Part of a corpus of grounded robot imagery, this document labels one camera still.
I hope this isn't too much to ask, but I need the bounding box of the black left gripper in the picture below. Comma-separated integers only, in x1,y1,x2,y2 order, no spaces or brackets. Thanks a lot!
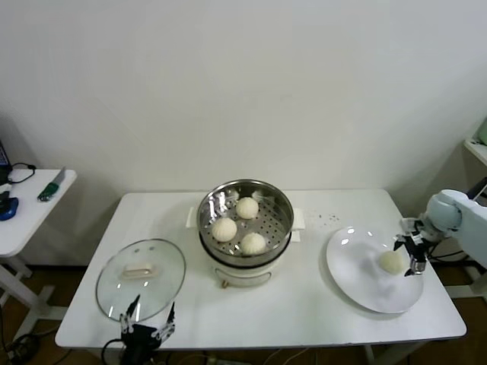
119,294,177,365

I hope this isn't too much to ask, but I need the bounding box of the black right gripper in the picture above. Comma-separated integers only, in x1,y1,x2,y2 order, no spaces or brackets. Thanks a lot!
393,227,431,278

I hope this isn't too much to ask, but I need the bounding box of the white steamed baozi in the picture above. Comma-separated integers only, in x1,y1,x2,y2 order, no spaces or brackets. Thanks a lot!
235,196,260,221
240,231,267,256
211,217,239,243
378,250,406,275

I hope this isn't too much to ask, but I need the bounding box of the round glass pot lid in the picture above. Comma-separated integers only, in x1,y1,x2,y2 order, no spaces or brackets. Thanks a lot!
95,238,187,322

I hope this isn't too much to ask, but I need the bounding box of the stainless steel steamer basket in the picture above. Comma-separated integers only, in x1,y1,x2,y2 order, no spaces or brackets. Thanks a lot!
196,179,296,266

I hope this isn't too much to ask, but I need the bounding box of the white round plate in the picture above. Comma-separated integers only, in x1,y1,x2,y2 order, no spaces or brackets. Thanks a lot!
326,226,425,315

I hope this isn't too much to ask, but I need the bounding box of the white power strip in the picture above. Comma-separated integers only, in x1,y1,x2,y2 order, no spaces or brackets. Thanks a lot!
201,352,237,365

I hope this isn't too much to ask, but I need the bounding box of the white electric cooking pot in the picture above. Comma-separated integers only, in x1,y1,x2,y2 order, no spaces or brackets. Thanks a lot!
186,205,307,290

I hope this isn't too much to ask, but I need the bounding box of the white shelf unit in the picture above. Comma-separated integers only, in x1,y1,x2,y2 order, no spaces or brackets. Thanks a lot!
463,138,487,168

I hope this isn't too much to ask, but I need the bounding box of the white side table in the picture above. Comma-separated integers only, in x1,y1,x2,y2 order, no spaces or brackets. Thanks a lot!
0,168,79,343

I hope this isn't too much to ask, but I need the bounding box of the blue computer mouse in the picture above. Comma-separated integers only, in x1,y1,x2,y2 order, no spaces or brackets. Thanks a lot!
0,194,20,221

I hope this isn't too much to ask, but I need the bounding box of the dark laptop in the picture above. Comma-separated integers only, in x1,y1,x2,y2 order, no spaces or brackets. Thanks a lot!
0,136,12,183

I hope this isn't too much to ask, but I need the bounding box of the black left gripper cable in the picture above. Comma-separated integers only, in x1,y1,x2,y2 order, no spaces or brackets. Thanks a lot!
100,339,126,365

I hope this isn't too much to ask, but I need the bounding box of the black power adapter cable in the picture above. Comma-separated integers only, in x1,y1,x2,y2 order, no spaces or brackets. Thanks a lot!
425,177,487,263

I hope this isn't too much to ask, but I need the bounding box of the black floor cable bundle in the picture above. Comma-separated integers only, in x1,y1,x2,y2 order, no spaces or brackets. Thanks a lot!
0,334,41,362

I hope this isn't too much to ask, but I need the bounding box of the green handled knife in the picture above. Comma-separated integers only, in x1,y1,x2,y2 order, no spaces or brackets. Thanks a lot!
37,166,68,202

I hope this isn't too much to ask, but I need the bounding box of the thin black looped cable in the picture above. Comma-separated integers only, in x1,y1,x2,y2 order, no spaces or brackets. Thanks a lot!
8,162,38,184

